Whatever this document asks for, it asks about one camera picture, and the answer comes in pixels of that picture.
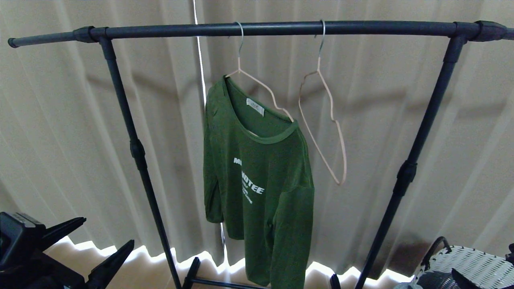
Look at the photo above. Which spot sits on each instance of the black clothes rack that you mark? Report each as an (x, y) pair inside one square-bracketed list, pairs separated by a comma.
[(281, 29)]

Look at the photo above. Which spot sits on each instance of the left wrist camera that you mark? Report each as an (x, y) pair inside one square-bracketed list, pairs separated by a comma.
[(18, 237)]

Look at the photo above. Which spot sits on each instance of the pink clothes hanger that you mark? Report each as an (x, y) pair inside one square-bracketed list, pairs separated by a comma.
[(263, 86), (339, 136)]

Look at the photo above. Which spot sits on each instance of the green long-sleeved shirt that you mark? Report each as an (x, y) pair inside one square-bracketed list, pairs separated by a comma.
[(261, 216)]

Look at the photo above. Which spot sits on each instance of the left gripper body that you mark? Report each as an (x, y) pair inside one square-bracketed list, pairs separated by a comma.
[(44, 273)]

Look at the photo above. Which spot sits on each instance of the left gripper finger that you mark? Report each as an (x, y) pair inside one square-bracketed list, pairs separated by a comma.
[(58, 237), (106, 271)]

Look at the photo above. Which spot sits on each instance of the white laundry basket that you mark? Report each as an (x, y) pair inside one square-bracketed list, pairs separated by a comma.
[(478, 261)]

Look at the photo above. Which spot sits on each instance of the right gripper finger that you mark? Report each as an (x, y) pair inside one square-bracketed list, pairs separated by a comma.
[(464, 282)]

